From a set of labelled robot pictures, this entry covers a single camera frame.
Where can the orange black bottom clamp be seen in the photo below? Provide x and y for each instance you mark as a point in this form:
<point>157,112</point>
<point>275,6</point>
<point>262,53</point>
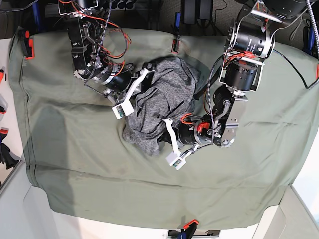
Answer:
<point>187,232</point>

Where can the green table cloth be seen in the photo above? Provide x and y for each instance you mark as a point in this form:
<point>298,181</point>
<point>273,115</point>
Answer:
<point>74,150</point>

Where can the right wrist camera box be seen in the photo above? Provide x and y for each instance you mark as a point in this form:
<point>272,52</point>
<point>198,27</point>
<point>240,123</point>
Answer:
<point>123,109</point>

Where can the orange black left clamp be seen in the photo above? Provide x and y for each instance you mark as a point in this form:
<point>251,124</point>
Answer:
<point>26,43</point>

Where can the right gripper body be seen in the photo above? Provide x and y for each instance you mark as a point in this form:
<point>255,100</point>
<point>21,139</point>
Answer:
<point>118,78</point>

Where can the red clamp right edge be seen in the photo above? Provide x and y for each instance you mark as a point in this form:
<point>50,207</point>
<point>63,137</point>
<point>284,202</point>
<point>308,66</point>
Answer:
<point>317,72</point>

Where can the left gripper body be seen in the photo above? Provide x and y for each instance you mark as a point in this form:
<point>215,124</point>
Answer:
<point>184,135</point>

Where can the black power adapter brick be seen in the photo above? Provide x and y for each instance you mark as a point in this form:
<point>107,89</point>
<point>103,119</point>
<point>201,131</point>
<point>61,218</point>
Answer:
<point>188,11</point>

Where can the grey long-sleeve shirt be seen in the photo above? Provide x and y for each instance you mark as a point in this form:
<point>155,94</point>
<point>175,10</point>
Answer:
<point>170,95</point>

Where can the orange black clamp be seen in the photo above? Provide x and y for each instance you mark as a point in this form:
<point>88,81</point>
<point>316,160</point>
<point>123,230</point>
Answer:
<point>26,43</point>
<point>187,232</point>

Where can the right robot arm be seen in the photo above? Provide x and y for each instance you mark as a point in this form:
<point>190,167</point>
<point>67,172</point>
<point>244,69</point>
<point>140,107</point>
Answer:
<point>88,23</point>

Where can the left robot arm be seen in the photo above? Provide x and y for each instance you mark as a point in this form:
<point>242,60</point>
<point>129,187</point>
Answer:
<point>250,41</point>

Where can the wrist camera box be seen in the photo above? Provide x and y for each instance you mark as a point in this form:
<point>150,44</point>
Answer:
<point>123,109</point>
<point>175,161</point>

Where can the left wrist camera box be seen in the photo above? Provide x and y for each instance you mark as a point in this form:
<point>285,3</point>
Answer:
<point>175,161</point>

